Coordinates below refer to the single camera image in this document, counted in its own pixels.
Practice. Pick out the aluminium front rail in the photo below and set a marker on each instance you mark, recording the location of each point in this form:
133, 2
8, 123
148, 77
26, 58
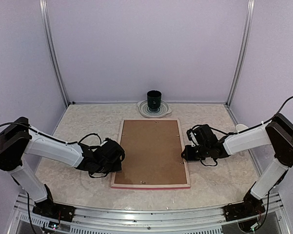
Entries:
207, 220

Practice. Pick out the left aluminium corner post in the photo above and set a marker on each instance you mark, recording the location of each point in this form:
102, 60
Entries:
52, 52

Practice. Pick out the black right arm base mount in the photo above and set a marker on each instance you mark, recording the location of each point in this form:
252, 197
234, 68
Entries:
241, 210

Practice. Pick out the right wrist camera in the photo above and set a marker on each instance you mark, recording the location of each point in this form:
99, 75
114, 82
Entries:
191, 137

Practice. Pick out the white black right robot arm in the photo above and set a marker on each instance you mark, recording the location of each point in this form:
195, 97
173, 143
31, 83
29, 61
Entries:
277, 132

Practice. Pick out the pink wooden picture frame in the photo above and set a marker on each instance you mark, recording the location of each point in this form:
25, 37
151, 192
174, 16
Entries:
114, 175

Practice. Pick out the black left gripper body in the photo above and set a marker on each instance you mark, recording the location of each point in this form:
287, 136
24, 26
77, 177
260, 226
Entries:
110, 167

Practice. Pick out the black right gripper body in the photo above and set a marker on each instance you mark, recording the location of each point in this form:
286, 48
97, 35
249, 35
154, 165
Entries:
202, 153

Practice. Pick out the striped ceramic plate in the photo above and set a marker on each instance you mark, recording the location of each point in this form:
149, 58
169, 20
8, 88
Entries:
162, 111

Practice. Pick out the right aluminium corner post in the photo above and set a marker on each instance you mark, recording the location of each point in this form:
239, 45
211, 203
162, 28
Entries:
242, 52

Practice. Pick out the light blue paper cup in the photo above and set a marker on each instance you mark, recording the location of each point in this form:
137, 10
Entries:
241, 127

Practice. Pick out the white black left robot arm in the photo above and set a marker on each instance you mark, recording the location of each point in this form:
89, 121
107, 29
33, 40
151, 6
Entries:
19, 138

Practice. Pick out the aluminium corner post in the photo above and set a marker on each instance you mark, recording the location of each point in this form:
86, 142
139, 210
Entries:
242, 52
52, 52

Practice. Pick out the dark green cup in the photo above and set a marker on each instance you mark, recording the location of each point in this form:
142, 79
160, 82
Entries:
154, 99

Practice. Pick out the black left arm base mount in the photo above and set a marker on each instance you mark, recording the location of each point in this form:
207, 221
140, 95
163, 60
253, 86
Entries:
55, 211

